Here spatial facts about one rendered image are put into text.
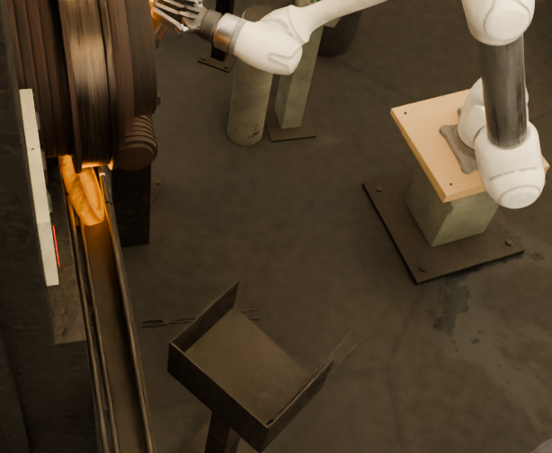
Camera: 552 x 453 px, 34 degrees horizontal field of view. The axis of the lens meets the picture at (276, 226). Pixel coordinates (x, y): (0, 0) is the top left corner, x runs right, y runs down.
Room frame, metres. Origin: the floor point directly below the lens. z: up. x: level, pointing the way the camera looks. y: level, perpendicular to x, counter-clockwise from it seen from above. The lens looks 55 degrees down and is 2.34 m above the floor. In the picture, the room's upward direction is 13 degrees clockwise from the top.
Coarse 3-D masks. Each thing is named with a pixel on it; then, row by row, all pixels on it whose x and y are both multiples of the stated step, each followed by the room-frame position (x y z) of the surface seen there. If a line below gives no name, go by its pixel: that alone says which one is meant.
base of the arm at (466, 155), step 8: (440, 128) 1.83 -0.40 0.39; (448, 128) 1.83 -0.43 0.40; (456, 128) 1.82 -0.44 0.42; (448, 136) 1.80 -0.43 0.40; (456, 136) 1.79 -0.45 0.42; (456, 144) 1.77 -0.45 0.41; (464, 144) 1.75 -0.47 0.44; (456, 152) 1.75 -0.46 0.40; (464, 152) 1.74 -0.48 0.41; (472, 152) 1.73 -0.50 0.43; (464, 160) 1.72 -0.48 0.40; (472, 160) 1.72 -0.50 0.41; (464, 168) 1.69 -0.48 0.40; (472, 168) 1.70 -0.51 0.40
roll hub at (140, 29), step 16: (128, 0) 1.15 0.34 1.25; (144, 0) 1.16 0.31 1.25; (128, 16) 1.13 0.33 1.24; (144, 16) 1.14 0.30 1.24; (144, 32) 1.11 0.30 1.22; (144, 48) 1.10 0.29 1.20; (144, 64) 1.08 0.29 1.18; (144, 80) 1.07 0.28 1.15; (144, 96) 1.07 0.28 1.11; (144, 112) 1.08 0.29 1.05
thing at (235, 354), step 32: (224, 320) 0.93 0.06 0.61; (192, 352) 0.84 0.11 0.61; (224, 352) 0.86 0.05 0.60; (256, 352) 0.88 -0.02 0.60; (192, 384) 0.76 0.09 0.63; (224, 384) 0.79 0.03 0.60; (256, 384) 0.81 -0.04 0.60; (288, 384) 0.83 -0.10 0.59; (320, 384) 0.82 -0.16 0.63; (224, 416) 0.72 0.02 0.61; (256, 416) 0.74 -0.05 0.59; (288, 416) 0.73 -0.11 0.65; (192, 448) 0.86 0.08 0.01; (224, 448) 0.79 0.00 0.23; (256, 448) 0.67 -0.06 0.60
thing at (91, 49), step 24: (72, 0) 1.05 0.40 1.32; (96, 0) 1.07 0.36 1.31; (72, 24) 1.02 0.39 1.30; (96, 24) 1.04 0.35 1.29; (72, 48) 1.00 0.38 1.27; (96, 48) 1.01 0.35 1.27; (96, 72) 0.99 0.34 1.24; (96, 96) 0.97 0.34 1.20; (96, 120) 0.95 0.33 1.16; (96, 144) 0.95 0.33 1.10
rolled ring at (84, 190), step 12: (60, 156) 1.10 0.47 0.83; (72, 168) 1.07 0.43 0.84; (84, 168) 1.16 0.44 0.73; (72, 180) 1.05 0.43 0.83; (84, 180) 1.14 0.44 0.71; (96, 180) 1.16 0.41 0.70; (72, 192) 1.03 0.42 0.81; (84, 192) 1.04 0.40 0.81; (96, 192) 1.12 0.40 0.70; (84, 204) 1.02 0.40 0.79; (96, 204) 1.09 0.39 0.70; (84, 216) 1.02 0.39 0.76; (96, 216) 1.03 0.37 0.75
